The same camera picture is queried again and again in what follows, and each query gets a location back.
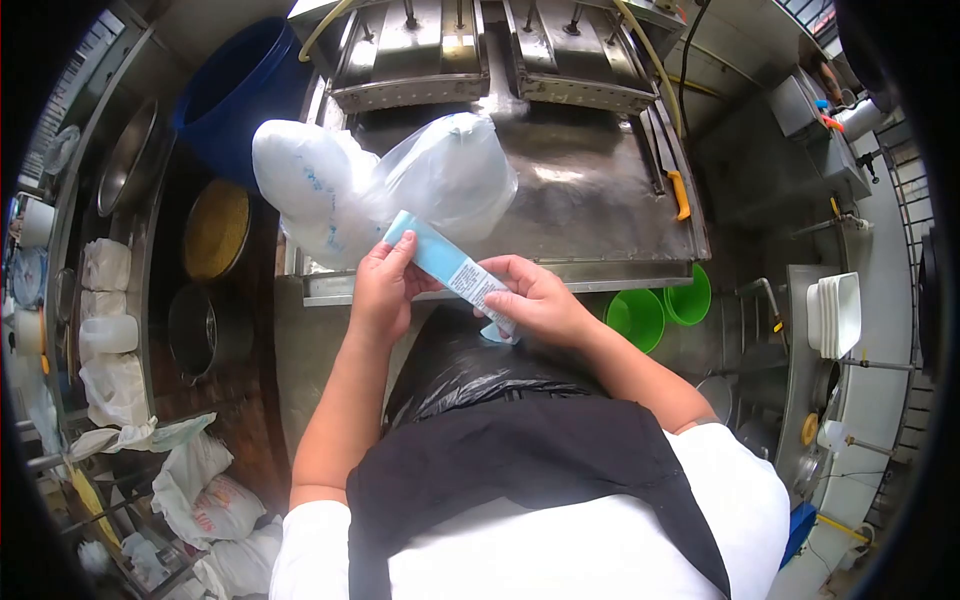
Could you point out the person's left hand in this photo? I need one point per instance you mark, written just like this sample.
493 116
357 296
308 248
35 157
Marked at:
382 292

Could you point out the person's right hand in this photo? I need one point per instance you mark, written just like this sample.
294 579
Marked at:
544 304

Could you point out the person's right thumb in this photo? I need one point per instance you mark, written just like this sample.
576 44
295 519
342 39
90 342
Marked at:
499 304

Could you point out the person's left fingers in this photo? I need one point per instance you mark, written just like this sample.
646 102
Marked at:
427 285

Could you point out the person's right index finger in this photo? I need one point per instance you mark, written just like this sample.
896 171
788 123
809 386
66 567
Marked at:
510 267

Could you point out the person's left thumb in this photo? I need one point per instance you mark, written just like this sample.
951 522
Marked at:
407 251

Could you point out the light blue paper packet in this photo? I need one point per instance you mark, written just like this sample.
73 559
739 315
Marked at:
442 259

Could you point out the clear plastic bag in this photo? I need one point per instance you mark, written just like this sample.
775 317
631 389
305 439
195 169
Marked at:
450 172

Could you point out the steel work table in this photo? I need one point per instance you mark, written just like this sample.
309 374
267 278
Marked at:
577 202

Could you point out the white printed plastic bag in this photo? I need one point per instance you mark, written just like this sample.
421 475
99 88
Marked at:
304 169

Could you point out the green plastic bucket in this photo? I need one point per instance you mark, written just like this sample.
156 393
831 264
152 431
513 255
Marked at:
690 300
636 319

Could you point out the perforated steel tray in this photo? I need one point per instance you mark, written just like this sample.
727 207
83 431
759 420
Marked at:
412 60
577 64

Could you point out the pot of yellow grains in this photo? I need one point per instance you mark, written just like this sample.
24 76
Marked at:
216 229

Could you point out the dark empty pot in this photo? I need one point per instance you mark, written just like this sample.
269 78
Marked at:
199 334

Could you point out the person's body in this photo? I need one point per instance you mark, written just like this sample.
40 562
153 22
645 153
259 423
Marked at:
555 525

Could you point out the blue plastic barrel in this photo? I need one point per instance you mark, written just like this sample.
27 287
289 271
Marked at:
240 90

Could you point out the large steel bowl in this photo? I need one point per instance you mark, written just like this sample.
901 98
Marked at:
131 161

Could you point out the white filled plastic bag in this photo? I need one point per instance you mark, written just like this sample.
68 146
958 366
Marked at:
116 390
106 264

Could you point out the white printed sack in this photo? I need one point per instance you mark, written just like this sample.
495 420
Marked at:
244 562
206 499

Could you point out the white plastic jug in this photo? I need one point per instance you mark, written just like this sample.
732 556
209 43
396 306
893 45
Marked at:
109 336

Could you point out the stack of white dishes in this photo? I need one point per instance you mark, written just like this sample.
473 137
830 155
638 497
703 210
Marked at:
836 315

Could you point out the blue plastic container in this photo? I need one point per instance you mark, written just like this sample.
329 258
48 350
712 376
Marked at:
799 532

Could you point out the steel sink counter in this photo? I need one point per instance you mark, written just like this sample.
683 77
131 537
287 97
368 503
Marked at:
870 390

